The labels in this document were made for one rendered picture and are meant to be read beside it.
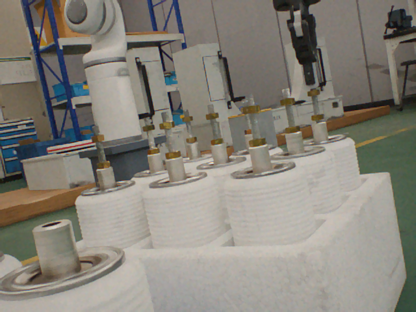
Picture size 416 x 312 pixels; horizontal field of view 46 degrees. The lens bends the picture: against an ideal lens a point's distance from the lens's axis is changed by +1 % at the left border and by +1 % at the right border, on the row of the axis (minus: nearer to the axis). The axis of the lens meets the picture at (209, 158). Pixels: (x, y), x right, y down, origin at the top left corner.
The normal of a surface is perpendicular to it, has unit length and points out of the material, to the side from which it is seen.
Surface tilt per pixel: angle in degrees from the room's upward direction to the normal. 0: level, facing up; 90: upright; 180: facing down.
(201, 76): 90
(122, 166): 90
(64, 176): 90
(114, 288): 58
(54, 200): 90
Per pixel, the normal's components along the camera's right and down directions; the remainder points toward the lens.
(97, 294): 0.43, -0.57
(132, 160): 0.66, -0.06
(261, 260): -0.48, 0.18
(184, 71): -0.72, 0.20
